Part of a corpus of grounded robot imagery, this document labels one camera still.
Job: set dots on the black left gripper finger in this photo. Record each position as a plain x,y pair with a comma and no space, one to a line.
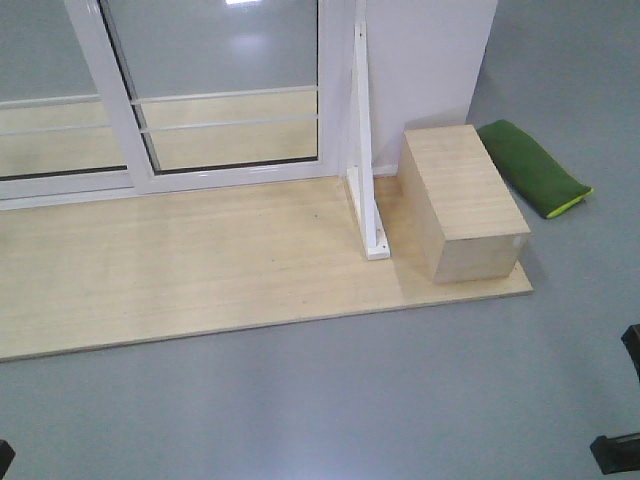
7,455

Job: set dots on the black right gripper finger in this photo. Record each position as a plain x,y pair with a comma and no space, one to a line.
631,341
616,454

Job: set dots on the white framed sliding glass door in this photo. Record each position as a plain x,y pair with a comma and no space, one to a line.
89,25

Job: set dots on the white fixed glass door panel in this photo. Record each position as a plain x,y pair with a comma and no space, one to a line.
56,137

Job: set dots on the green cushion bag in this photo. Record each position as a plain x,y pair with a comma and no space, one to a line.
534,173

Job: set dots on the light wooden box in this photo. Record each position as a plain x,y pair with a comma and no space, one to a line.
468,224

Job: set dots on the light wooden base platform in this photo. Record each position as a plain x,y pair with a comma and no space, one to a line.
117,272

